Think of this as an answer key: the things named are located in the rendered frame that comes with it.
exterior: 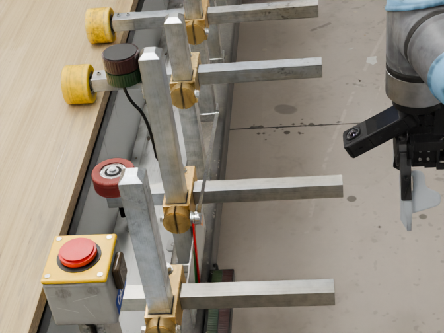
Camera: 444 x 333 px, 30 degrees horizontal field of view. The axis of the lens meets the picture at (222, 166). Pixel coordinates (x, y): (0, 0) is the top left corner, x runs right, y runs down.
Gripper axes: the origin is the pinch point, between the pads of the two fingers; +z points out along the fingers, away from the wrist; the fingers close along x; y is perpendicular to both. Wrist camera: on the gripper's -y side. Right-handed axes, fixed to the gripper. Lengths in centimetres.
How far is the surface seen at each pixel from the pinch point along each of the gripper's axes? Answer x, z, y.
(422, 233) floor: 93, 94, 17
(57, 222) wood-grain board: 1, 4, -58
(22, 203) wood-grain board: 7, 4, -65
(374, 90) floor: 176, 94, 8
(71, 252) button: -41, -29, -38
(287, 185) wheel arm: 14.2, 7.8, -18.5
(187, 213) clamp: 7.6, 7.8, -36.1
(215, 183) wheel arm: 15.5, 7.7, -31.6
